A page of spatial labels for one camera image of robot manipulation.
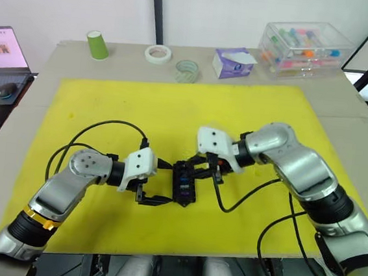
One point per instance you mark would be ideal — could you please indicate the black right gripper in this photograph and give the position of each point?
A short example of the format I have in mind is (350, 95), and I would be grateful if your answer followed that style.
(223, 172)

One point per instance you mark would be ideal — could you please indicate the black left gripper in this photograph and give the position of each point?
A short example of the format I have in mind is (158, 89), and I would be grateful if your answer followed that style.
(138, 189)

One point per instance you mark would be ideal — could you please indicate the black fuse box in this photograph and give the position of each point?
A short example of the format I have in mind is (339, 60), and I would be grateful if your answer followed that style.
(174, 189)

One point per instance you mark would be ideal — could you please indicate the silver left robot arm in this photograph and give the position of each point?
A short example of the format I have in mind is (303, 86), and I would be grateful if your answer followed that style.
(55, 191)

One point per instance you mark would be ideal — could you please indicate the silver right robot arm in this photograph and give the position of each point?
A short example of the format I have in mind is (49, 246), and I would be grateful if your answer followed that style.
(298, 165)

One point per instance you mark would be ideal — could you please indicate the blue blade fuse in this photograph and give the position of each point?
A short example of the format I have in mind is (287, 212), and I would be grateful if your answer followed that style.
(184, 179)

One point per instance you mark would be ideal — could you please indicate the purple blade fuse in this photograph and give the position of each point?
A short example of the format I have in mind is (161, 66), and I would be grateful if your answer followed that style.
(185, 195)

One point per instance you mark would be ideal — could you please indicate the yellow foam mat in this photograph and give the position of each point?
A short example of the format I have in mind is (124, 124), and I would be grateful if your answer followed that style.
(141, 107)

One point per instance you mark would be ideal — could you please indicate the clear tape roll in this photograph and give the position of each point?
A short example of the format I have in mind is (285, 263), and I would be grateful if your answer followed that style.
(178, 75)

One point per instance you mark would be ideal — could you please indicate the purple white tissue pack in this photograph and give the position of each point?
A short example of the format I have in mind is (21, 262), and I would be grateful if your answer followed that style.
(233, 67)

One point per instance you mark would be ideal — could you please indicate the white tape roll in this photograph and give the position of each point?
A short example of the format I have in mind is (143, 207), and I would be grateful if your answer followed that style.
(149, 57)

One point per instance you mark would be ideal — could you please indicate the clear acrylic drawer organizer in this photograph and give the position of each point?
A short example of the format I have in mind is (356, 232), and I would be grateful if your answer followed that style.
(307, 71)

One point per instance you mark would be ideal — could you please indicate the green paper cup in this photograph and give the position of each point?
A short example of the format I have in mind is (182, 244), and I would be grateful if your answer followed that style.
(97, 46)

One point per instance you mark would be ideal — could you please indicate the black vertical pole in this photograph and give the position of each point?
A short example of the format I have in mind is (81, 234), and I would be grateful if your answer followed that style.
(157, 11)

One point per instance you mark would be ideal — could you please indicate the black computer mouse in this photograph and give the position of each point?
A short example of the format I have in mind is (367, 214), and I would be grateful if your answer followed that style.
(7, 90)

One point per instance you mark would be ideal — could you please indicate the open laptop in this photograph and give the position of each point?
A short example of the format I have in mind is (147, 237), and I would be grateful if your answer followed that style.
(3, 49)

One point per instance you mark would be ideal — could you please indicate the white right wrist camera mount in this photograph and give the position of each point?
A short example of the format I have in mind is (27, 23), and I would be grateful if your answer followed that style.
(213, 141)

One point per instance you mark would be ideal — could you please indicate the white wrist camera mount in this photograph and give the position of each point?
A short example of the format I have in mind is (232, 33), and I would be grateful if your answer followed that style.
(213, 141)
(139, 163)

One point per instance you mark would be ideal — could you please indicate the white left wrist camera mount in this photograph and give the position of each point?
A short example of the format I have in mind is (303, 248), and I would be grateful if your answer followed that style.
(139, 163)

